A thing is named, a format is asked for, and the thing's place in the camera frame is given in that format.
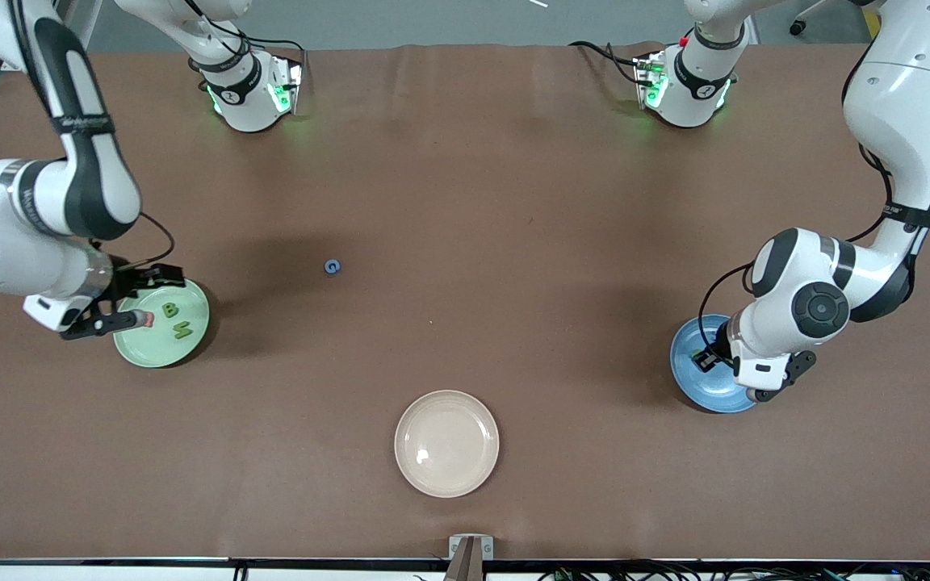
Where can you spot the light green plate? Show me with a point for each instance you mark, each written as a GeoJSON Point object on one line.
{"type": "Point", "coordinates": [158, 351]}

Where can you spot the silver base connector box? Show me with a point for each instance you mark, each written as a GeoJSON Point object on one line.
{"type": "Point", "coordinates": [287, 85]}
{"type": "Point", "coordinates": [649, 81]}

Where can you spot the green foam letter B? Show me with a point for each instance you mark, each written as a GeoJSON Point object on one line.
{"type": "Point", "coordinates": [169, 309]}

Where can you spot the red foam letter Q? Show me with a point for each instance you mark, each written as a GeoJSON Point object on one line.
{"type": "Point", "coordinates": [148, 320]}

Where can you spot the green foam letter N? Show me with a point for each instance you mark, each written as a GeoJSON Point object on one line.
{"type": "Point", "coordinates": [183, 329]}

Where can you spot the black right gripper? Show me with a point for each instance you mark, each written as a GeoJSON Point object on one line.
{"type": "Point", "coordinates": [131, 278]}

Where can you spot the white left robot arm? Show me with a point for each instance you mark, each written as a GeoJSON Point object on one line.
{"type": "Point", "coordinates": [901, 97]}

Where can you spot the black chair caster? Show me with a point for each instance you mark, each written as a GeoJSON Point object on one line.
{"type": "Point", "coordinates": [796, 28]}

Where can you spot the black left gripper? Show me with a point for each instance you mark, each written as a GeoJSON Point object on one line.
{"type": "Point", "coordinates": [716, 349]}

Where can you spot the beige plate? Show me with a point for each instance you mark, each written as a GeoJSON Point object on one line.
{"type": "Point", "coordinates": [446, 444]}

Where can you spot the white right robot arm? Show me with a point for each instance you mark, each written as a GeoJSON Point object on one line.
{"type": "Point", "coordinates": [37, 266]}

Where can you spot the brown table mat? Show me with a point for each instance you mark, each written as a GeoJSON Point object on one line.
{"type": "Point", "coordinates": [271, 484]}

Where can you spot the blue plate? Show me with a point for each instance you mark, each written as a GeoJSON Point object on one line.
{"type": "Point", "coordinates": [687, 379]}

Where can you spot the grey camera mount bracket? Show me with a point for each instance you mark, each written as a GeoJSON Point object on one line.
{"type": "Point", "coordinates": [465, 565]}

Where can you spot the blue foam letter G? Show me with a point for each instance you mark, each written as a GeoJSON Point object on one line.
{"type": "Point", "coordinates": [327, 267]}

